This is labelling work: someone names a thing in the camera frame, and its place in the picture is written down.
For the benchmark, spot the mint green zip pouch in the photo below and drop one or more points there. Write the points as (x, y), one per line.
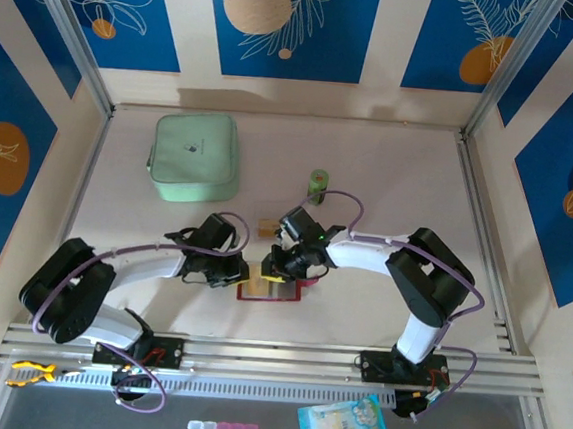
(191, 151)

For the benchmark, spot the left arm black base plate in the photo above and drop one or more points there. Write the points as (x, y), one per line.
(169, 352)

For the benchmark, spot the aluminium frame post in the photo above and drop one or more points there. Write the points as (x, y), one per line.
(73, 30)
(511, 68)

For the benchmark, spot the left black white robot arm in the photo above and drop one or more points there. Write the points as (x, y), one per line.
(146, 267)

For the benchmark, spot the blue snack packet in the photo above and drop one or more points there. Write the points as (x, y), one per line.
(343, 425)

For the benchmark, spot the aluminium table edge rail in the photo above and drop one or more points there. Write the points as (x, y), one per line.
(87, 167)
(470, 175)

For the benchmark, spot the black connector block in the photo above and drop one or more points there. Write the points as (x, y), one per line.
(131, 384)
(407, 408)

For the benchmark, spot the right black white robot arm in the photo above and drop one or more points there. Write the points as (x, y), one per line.
(363, 254)

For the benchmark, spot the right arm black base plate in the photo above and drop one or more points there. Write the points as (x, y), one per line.
(378, 368)

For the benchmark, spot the yellow black pliers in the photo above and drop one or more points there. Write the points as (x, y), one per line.
(32, 372)

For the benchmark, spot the red leather card holder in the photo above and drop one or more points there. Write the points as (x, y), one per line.
(289, 292)

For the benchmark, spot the aluminium mounting rail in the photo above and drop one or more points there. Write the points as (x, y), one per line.
(274, 356)

